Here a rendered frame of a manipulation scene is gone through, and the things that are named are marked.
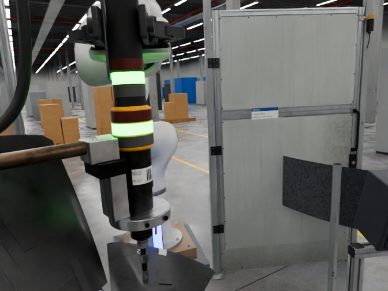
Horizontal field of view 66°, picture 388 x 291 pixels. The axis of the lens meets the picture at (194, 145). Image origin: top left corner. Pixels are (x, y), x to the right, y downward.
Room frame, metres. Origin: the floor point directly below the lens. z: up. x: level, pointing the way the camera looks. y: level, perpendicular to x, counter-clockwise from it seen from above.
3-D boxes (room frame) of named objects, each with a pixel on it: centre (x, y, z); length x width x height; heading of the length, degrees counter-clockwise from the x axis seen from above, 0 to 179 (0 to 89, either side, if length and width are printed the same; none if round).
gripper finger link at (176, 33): (0.40, 0.04, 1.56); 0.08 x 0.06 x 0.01; 65
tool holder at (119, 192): (0.31, 0.07, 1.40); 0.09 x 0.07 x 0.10; 130
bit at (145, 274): (0.32, 0.07, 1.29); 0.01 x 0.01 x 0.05
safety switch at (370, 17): (2.22, -1.26, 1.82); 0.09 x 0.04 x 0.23; 95
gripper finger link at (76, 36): (0.39, 0.11, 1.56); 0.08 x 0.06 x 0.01; 126
